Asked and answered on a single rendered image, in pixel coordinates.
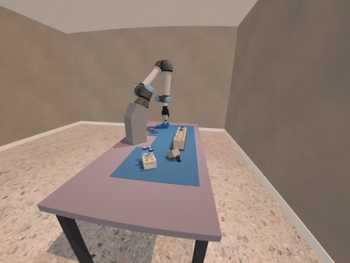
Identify beige sloped desk with green button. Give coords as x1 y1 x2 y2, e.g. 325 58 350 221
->
167 148 180 162

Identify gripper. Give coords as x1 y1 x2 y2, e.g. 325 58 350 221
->
161 106 169 121

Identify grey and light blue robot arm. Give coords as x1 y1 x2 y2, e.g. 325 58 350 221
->
133 60 173 109

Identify light blue bench mat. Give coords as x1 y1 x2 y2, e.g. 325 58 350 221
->
110 124 200 186

